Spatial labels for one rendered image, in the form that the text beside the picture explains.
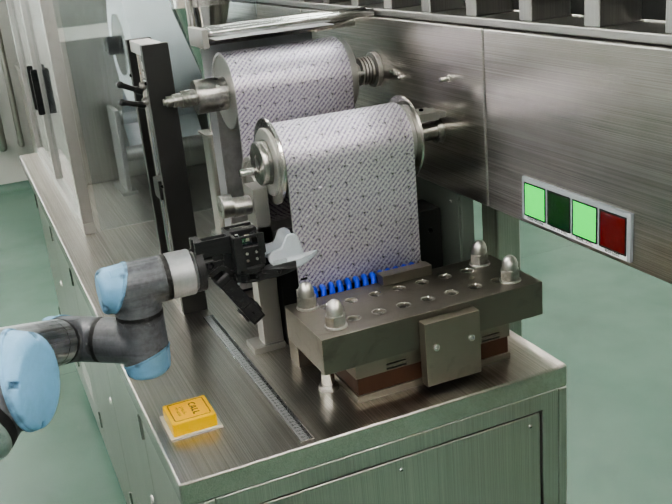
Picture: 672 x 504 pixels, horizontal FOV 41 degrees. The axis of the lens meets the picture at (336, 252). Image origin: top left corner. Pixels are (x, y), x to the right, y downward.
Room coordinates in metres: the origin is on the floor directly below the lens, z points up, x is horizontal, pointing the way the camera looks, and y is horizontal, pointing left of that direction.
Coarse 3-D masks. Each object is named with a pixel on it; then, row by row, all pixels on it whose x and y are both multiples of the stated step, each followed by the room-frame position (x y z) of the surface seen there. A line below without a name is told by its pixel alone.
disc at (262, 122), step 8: (264, 120) 1.47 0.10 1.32; (256, 128) 1.52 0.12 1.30; (264, 128) 1.48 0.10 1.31; (272, 128) 1.44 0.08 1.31; (272, 136) 1.44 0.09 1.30; (280, 144) 1.42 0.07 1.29; (280, 152) 1.41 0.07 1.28; (280, 160) 1.42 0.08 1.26; (280, 168) 1.42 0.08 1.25; (280, 184) 1.43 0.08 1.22; (280, 192) 1.43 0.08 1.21; (272, 200) 1.48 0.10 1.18; (280, 200) 1.44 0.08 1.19
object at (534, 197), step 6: (528, 186) 1.33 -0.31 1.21; (528, 192) 1.33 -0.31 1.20; (534, 192) 1.32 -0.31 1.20; (540, 192) 1.30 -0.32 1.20; (528, 198) 1.33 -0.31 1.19; (534, 198) 1.32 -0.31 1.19; (540, 198) 1.30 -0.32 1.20; (528, 204) 1.33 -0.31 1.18; (534, 204) 1.32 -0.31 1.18; (540, 204) 1.30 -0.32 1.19; (528, 210) 1.33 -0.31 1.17; (534, 210) 1.32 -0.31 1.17; (540, 210) 1.30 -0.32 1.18; (534, 216) 1.32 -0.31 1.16; (540, 216) 1.30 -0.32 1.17
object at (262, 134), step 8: (256, 136) 1.51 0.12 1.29; (264, 136) 1.47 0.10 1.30; (416, 136) 1.52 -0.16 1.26; (272, 144) 1.44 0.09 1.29; (416, 144) 1.52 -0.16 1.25; (272, 152) 1.44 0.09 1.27; (416, 152) 1.52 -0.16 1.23; (280, 176) 1.42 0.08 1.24; (272, 184) 1.46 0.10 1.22; (272, 192) 1.46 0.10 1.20
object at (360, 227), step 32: (320, 192) 1.44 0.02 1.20; (352, 192) 1.46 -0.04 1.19; (384, 192) 1.49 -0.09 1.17; (416, 192) 1.51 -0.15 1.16; (320, 224) 1.44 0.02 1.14; (352, 224) 1.46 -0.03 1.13; (384, 224) 1.48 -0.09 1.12; (416, 224) 1.51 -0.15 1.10; (320, 256) 1.44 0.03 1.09; (352, 256) 1.46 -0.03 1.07; (384, 256) 1.48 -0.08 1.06; (416, 256) 1.51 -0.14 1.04
